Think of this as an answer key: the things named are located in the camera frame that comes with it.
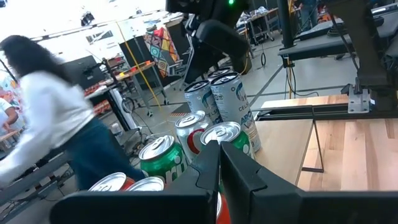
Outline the black computer monitor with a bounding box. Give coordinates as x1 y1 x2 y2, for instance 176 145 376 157
62 55 106 90

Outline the green Sprite can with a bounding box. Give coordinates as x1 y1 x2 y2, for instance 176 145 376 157
200 121 256 160
138 134 188 185

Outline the silver Diet Coke can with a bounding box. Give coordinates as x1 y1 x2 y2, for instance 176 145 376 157
175 111 215 164

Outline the person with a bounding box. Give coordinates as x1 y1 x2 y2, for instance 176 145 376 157
0 98 20 133
0 34 147 191

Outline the silver metal bracket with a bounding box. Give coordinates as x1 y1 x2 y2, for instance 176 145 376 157
347 84 371 114

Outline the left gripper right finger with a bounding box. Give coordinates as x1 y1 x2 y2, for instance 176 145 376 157
220 141 398 224

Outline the wooden table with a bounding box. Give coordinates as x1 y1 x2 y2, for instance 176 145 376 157
105 60 156 85

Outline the red Fanta strawberry can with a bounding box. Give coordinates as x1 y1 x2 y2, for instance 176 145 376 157
88 172 136 192
126 176 165 192
216 192 233 224

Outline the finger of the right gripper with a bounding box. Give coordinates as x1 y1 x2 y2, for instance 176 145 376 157
185 40 206 84
205 46 226 75

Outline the black mat orange edge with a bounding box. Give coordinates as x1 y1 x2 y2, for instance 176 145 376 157
169 102 191 118

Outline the slim Celsius Arctic Vibe can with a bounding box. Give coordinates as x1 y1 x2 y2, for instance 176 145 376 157
206 66 233 78
210 72 262 153
183 80 223 125

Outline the grey desk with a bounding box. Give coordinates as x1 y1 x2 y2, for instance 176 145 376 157
278 9 398 62

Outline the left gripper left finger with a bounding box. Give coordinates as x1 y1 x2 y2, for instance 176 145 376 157
49 140 220 224

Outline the black computer tower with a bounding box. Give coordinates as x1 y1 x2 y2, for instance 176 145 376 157
231 51 253 75

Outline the black ceiling camera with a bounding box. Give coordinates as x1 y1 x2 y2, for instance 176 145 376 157
80 11 96 27

